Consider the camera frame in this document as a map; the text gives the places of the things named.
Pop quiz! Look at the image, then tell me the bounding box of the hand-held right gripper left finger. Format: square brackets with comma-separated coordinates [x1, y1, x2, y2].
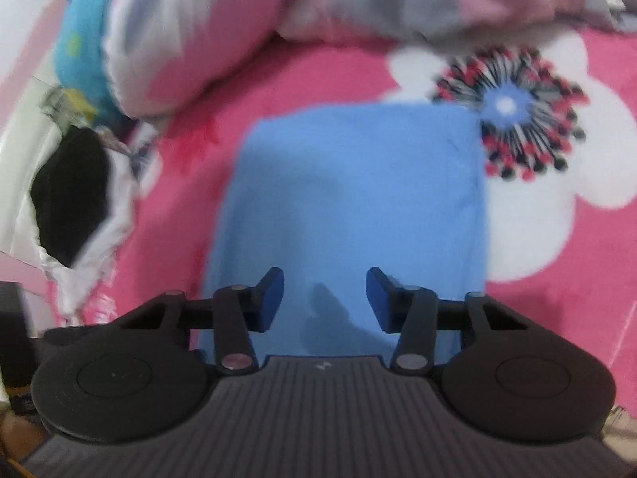
[119, 266, 285, 375]

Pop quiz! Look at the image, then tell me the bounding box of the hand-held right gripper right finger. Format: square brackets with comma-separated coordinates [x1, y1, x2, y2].
[365, 266, 536, 376]

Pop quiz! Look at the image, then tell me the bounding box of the light blue t-shirt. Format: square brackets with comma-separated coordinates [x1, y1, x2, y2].
[191, 102, 491, 359]

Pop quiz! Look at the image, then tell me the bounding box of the white garment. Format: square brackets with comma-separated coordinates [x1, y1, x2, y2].
[37, 119, 165, 327]

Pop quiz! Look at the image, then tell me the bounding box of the black garment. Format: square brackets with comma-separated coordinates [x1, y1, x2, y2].
[29, 127, 113, 268]

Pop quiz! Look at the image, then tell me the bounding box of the pink floral blanket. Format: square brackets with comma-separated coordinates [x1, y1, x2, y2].
[0, 25, 637, 419]

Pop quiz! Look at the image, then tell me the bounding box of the green grey patterned cloth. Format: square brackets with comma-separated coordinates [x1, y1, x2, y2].
[40, 87, 80, 130]

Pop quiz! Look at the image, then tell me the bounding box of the pink grey white quilt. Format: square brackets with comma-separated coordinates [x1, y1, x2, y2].
[102, 0, 633, 120]

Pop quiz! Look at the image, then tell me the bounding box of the blue cartoon print pillow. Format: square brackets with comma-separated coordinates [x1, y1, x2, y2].
[55, 0, 130, 130]

